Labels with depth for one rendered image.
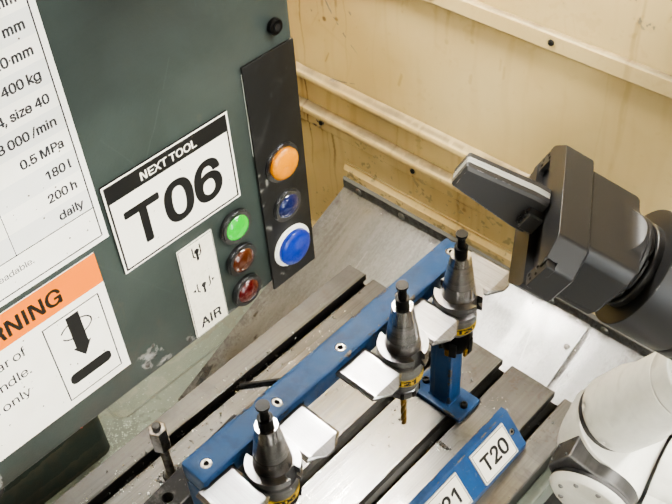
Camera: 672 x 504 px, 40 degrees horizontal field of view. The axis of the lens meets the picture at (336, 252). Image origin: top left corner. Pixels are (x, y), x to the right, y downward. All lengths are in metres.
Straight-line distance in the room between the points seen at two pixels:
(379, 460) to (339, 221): 0.62
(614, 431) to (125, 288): 0.44
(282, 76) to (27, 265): 0.20
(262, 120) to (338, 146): 1.26
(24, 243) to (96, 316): 0.09
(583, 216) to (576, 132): 0.85
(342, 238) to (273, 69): 1.27
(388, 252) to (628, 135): 0.60
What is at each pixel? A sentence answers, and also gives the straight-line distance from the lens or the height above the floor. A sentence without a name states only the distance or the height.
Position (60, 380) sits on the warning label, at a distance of 0.61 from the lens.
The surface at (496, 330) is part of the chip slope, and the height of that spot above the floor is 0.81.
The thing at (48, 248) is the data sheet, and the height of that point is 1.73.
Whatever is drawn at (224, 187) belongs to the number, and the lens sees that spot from 0.61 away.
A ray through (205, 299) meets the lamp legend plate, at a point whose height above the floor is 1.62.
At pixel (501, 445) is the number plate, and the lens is 1.39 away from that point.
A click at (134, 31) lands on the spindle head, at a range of 0.52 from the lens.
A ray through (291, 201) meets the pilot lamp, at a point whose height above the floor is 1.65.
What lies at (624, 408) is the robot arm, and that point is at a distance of 0.81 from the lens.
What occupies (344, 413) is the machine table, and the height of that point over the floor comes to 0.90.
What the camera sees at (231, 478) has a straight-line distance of 1.04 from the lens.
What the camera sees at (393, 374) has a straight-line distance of 1.11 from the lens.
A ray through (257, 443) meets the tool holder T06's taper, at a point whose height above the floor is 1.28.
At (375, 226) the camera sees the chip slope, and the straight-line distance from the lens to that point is 1.84.
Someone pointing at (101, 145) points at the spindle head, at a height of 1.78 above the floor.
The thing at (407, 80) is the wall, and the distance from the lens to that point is 1.63.
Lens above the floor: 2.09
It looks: 44 degrees down
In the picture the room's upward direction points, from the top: 4 degrees counter-clockwise
